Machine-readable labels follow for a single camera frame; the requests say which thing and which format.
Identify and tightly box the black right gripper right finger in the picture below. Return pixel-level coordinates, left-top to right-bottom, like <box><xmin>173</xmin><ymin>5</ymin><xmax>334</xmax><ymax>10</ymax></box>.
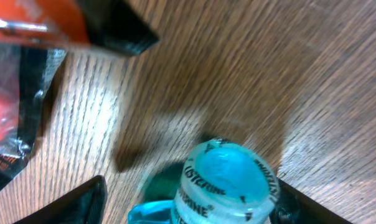
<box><xmin>269</xmin><ymin>179</ymin><xmax>352</xmax><ymax>224</ymax></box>

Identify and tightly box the blue mouthwash bottle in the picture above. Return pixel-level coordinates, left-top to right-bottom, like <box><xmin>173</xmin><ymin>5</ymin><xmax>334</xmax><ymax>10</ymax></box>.
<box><xmin>128</xmin><ymin>139</ymin><xmax>280</xmax><ymax>224</ymax></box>

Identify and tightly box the black red snack wrapper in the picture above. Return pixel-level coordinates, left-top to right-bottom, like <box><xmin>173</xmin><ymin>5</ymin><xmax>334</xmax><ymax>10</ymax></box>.
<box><xmin>0</xmin><ymin>0</ymin><xmax>159</xmax><ymax>191</ymax></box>

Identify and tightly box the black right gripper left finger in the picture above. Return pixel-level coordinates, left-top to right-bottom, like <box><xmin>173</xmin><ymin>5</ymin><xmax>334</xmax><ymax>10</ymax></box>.
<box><xmin>15</xmin><ymin>175</ymin><xmax>108</xmax><ymax>224</ymax></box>

